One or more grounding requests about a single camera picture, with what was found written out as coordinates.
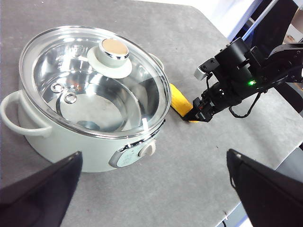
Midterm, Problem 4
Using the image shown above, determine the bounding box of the yellow corn cob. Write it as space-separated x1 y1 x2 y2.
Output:
169 83 200 124

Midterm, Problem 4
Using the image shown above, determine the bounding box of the pale green electric pot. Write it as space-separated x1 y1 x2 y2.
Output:
0 52 166 174

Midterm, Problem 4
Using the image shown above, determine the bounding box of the black cable loop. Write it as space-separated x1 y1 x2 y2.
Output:
228 91 263 118

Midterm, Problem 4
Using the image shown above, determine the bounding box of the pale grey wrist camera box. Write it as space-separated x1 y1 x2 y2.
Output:
194 59 213 81

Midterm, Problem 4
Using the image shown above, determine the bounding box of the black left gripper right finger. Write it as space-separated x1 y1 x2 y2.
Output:
226 148 303 227

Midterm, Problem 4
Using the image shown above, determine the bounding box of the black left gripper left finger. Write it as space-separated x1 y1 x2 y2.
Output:
0 150 83 227

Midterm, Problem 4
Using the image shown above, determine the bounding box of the glass lid with green knob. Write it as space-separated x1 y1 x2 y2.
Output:
18 25 172 140

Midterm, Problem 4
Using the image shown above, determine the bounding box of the blue and white frame post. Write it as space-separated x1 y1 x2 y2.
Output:
226 0 281 41

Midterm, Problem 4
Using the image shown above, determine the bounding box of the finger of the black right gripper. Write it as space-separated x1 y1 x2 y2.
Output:
183 96 215 123

